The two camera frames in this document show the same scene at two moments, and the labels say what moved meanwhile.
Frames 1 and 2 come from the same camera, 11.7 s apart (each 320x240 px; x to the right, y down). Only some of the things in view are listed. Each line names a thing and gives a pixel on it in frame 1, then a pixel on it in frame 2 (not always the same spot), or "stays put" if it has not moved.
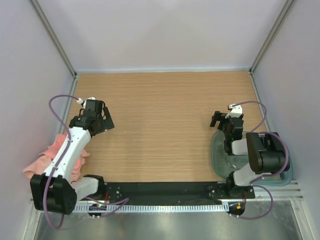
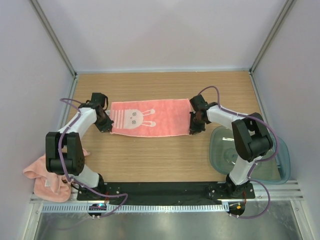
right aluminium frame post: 280,20 stays put
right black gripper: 218,116 to 194,129
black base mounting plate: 172,191 stays put
